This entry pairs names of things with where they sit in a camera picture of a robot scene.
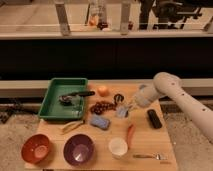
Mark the orange red bowl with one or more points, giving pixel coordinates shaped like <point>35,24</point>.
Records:
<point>36,148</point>

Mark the orange fruit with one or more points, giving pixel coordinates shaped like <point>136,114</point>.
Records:
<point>103,91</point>

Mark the light blue towel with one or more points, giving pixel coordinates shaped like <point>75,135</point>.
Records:
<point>122,111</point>

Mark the silver spoon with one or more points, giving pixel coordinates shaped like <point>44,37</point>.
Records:
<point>156,156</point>

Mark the purple bowl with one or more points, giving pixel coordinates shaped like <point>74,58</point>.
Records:
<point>78,150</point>

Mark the yellow banana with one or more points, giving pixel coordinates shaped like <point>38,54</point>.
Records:
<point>71,126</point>

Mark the dark red grape bunch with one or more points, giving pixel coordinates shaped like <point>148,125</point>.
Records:
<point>102,106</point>

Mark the green plastic tray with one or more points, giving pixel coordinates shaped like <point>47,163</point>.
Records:
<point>52,110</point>

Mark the white cup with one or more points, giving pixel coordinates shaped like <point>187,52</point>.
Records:
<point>118,147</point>

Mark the black remote block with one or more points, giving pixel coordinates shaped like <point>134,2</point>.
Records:
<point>153,117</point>

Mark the orange carrot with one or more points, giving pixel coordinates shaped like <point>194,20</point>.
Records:
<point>130,133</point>

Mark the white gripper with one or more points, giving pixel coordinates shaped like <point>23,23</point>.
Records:
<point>144,98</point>

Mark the blue sponge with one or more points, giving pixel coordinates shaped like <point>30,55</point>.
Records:
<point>100,122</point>

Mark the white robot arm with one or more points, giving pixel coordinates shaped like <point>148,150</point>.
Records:
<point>166,84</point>

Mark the black handled can opener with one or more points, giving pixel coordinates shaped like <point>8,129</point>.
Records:
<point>67,99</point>

